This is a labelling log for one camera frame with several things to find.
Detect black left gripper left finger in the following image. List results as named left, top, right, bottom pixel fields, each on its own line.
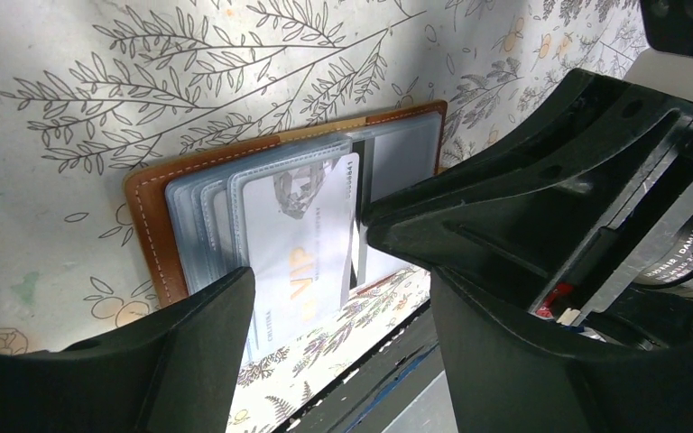
left=0, top=267, right=255, bottom=432

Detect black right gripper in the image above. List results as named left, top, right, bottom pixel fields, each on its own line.
left=365, top=1, right=693, bottom=351

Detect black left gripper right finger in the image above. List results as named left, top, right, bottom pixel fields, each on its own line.
left=430, top=267, right=693, bottom=432

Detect white VIP card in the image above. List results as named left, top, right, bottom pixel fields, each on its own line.
left=233, top=152, right=359, bottom=361

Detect brown leather card holder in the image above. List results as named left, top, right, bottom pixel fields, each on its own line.
left=123, top=99, right=448, bottom=308

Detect floral patterned table cloth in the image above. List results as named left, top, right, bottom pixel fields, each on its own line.
left=0, top=0, right=650, bottom=433

